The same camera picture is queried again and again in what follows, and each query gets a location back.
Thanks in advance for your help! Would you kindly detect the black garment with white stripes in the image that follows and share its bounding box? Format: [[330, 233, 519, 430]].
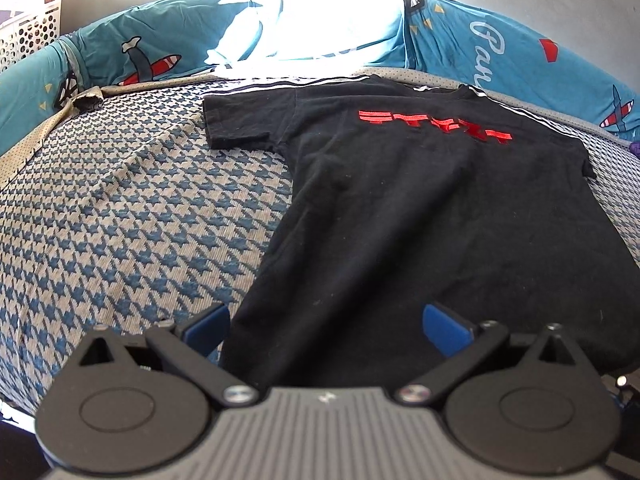
[[203, 77, 639, 390]]

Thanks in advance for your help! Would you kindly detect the purple floral cloth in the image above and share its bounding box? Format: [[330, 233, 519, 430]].
[[629, 141, 640, 158]]

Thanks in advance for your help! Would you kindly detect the houndstooth blue beige mattress cover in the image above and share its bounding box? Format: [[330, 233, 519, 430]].
[[1, 75, 639, 413]]

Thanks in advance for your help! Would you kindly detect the white perforated laundry basket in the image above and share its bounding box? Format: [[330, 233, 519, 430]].
[[1, 0, 62, 72]]

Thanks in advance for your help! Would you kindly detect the blue airplane print pillow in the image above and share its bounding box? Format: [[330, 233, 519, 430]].
[[1, 0, 402, 152], [404, 0, 639, 142]]

